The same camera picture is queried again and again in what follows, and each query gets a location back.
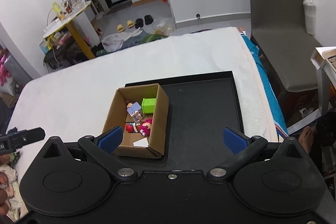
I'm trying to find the red blue figurine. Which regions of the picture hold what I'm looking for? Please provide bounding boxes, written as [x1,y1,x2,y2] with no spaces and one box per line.
[124,123,138,133]

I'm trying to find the brown cardboard box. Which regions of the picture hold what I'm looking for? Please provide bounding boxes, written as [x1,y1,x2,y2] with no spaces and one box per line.
[103,83,169,159]

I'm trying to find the white charger plug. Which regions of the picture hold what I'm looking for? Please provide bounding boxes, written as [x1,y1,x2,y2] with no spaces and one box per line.
[133,137,149,148]

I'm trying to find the pink plastic toy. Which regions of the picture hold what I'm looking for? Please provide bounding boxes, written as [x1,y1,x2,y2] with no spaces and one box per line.
[138,119,153,136]

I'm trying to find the purple white toy box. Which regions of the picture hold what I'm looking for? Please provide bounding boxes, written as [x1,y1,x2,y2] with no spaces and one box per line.
[127,102,142,116]

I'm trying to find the green plastic cube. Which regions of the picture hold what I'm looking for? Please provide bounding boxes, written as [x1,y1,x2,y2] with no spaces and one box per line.
[141,98,156,114]

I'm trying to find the person's hand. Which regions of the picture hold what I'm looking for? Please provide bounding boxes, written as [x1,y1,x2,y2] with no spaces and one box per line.
[0,154,10,215]

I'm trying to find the black tray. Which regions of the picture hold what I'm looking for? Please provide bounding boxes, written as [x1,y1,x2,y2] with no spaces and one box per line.
[119,71,244,172]

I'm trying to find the person's foot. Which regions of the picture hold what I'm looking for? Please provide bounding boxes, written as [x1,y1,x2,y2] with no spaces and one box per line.
[298,126,314,153]

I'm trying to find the white plastic bag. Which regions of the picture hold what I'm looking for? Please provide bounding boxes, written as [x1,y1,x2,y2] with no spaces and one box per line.
[102,33,127,53]

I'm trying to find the left yellow slipper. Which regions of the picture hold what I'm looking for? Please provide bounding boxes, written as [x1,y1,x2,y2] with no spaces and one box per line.
[117,24,125,33]

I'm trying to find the yellow slipper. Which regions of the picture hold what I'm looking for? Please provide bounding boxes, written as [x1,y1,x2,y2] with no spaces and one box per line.
[117,24,125,33]
[127,20,134,28]

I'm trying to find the grey chair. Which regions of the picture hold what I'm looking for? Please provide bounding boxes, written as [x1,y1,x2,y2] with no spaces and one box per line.
[247,0,325,106]

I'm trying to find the right yellow slipper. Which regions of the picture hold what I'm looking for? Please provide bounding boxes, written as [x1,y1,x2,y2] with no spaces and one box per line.
[127,20,134,28]

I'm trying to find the left black slipper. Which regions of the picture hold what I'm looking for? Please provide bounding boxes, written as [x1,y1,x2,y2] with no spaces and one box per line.
[135,18,143,29]

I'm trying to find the black slipper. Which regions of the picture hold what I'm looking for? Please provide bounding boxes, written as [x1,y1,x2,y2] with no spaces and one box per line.
[135,18,143,29]
[144,14,154,25]

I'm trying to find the round white yellow table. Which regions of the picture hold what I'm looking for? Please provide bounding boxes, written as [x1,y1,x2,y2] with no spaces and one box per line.
[43,0,96,59]

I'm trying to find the right black slipper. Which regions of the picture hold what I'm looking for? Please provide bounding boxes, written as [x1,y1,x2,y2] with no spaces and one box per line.
[144,14,154,25]

